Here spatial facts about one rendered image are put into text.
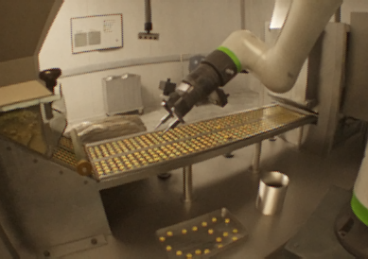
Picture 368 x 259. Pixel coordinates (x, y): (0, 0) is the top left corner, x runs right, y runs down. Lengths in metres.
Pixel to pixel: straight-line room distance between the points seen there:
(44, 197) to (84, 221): 0.12
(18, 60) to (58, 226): 0.37
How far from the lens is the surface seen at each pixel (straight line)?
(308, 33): 0.56
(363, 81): 0.97
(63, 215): 0.57
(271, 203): 0.65
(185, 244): 0.57
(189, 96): 0.58
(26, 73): 0.51
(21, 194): 0.54
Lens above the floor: 1.23
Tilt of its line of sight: 21 degrees down
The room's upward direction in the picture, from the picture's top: 1 degrees counter-clockwise
